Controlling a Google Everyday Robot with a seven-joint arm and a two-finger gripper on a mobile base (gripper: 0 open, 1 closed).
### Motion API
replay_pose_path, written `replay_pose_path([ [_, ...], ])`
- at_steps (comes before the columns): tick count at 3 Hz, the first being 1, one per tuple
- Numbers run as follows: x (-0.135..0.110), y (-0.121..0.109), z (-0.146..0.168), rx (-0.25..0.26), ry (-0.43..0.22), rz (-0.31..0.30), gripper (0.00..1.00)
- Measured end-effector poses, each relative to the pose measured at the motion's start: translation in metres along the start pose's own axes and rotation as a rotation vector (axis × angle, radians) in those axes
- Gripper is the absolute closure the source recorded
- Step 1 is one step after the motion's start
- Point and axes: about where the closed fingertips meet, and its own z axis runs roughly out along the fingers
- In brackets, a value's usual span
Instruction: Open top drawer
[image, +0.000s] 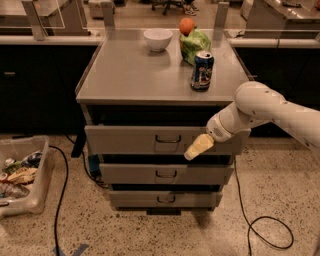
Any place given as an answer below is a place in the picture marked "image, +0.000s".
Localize yellow taped gripper finger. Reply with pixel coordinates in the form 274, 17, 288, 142
184, 134, 214, 160

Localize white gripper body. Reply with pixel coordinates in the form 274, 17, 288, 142
206, 107, 244, 142

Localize grey top drawer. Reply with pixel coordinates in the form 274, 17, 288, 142
84, 124, 252, 156

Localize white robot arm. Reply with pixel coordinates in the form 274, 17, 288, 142
184, 81, 320, 161

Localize grey metal drawer cabinet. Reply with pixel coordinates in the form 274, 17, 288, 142
76, 29, 249, 212

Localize grey bottom drawer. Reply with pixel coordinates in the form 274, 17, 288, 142
109, 191, 222, 208

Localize blue soda can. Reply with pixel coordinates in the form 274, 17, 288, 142
191, 50, 214, 91

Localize green chip bag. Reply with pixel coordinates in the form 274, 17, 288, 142
180, 29, 211, 65

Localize orange fruit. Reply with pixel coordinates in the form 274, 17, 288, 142
179, 18, 195, 36

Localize white ceramic bowl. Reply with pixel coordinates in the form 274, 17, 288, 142
143, 28, 173, 52

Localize blue power adapter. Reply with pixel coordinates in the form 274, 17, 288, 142
88, 155, 100, 177

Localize black office chair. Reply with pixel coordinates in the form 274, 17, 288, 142
150, 0, 184, 15

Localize clear plastic bin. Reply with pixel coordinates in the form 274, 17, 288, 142
0, 136, 54, 218

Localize crumpled snack packages in bin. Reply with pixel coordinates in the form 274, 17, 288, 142
0, 151, 42, 198

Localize black cable right floor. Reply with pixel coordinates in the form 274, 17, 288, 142
233, 158, 295, 256

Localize black cable floor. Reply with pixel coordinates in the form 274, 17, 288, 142
48, 145, 70, 256
233, 158, 295, 256

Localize black cable left floor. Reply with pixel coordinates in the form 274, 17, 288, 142
48, 145, 70, 256

